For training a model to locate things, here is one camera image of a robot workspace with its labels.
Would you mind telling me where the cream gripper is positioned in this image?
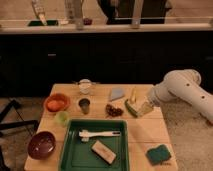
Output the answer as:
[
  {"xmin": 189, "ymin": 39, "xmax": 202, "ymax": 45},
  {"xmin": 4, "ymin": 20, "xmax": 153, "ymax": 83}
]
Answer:
[{"xmin": 133, "ymin": 99, "xmax": 154, "ymax": 117}]

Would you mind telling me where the dark red grape bunch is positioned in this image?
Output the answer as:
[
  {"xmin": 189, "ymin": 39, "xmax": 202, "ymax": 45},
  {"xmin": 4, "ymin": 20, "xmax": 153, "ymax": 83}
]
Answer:
[{"xmin": 105, "ymin": 104, "xmax": 123, "ymax": 117}]

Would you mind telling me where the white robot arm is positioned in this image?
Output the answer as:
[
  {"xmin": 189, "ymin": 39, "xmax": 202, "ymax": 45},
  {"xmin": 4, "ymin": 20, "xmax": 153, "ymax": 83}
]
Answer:
[{"xmin": 136, "ymin": 69, "xmax": 213, "ymax": 124}]

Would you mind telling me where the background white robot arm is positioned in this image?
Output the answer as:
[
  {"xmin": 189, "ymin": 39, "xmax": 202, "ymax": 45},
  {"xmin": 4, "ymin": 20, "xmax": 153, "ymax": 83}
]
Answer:
[{"xmin": 31, "ymin": 0, "xmax": 47, "ymax": 26}]

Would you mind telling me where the small metal cup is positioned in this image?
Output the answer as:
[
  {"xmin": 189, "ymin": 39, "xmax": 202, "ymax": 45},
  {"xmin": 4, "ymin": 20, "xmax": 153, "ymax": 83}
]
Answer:
[{"xmin": 78, "ymin": 98, "xmax": 90, "ymax": 114}]

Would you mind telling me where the light green cup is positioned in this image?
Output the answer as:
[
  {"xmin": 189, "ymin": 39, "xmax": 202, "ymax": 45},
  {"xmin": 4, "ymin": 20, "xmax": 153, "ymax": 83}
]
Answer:
[{"xmin": 54, "ymin": 111, "xmax": 69, "ymax": 127}]

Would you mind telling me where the green cucumber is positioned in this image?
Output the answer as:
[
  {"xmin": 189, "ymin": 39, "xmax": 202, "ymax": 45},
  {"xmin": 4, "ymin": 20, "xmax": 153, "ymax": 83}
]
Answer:
[{"xmin": 124, "ymin": 99, "xmax": 138, "ymax": 117}]

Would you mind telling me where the yellow banana piece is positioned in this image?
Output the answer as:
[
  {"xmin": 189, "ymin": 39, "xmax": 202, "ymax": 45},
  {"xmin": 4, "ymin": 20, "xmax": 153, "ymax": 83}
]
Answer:
[{"xmin": 130, "ymin": 87, "xmax": 137, "ymax": 103}]

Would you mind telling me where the grey blue wedge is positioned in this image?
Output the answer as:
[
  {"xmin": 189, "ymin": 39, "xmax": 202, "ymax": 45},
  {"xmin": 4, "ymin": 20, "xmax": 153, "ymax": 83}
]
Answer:
[{"xmin": 109, "ymin": 88, "xmax": 125, "ymax": 101}]

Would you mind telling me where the green sponge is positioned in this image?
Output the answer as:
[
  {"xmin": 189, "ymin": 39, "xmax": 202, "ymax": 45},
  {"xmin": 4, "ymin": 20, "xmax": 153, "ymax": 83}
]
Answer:
[{"xmin": 146, "ymin": 144, "xmax": 171, "ymax": 165}]

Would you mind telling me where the wooden block brush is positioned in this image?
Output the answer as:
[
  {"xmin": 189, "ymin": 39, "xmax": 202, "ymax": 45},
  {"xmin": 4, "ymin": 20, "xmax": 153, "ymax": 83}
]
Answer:
[{"xmin": 91, "ymin": 140, "xmax": 116, "ymax": 164}]

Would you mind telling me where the green plastic tray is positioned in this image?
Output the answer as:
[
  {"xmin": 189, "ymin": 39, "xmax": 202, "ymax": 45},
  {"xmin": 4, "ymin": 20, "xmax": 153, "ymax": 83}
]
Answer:
[{"xmin": 58, "ymin": 118, "xmax": 131, "ymax": 171}]

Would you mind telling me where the orange bowl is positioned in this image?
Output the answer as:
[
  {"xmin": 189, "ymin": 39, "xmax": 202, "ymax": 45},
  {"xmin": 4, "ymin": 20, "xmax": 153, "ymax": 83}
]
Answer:
[{"xmin": 44, "ymin": 93, "xmax": 70, "ymax": 112}]

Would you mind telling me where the orange fruit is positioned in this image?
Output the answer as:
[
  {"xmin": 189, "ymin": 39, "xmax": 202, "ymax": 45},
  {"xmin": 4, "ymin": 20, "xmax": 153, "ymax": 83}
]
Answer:
[{"xmin": 47, "ymin": 100, "xmax": 64, "ymax": 112}]

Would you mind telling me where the dark red background object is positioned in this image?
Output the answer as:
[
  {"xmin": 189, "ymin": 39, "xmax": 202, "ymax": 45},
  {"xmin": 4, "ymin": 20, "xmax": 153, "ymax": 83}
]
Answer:
[{"xmin": 83, "ymin": 18, "xmax": 93, "ymax": 25}]

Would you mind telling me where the dark maroon bowl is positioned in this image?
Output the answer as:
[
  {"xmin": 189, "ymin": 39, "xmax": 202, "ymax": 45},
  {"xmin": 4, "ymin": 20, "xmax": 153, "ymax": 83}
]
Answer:
[{"xmin": 27, "ymin": 131, "xmax": 56, "ymax": 160}]

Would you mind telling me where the black folding stand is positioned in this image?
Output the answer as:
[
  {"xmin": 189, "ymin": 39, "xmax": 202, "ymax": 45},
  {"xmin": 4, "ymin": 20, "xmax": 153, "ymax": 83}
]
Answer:
[{"xmin": 0, "ymin": 98, "xmax": 42, "ymax": 171}]

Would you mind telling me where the dark green background tray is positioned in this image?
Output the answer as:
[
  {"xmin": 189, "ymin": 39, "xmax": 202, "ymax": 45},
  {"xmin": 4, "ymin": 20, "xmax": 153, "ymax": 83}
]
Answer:
[{"xmin": 27, "ymin": 20, "xmax": 59, "ymax": 27}]

